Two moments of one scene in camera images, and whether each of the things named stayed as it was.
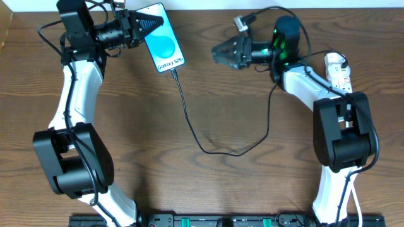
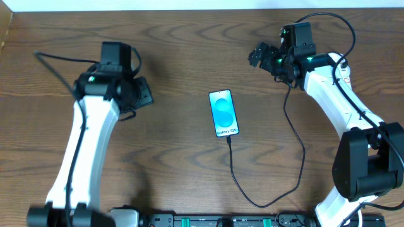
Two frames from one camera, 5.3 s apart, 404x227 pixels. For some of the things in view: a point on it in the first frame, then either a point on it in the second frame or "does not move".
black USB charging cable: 196,135 -> 242,189
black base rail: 229,220 does not move
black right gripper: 245,52 -> 269,58
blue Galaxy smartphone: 163,44 -> 223,112
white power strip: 344,84 does not move
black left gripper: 129,28 -> 144,93
